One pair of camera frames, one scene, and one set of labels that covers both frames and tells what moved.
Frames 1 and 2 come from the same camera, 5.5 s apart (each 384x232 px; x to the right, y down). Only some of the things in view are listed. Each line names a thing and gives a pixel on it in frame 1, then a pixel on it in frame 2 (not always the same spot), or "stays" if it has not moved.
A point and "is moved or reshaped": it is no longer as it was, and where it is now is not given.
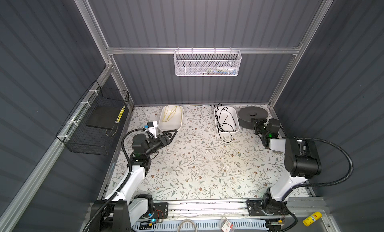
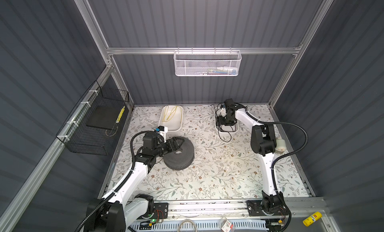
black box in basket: (105, 117) stays
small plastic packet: (226, 226) stays
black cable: (227, 114) is moved or reshaped
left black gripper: (166, 140) to (170, 148)
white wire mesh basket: (204, 63) stays
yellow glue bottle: (309, 220) stays
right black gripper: (257, 123) to (220, 122)
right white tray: (227, 120) stays
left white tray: (171, 117) stays
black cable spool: (246, 114) to (181, 158)
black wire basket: (89, 129) stays
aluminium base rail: (297, 209) stays
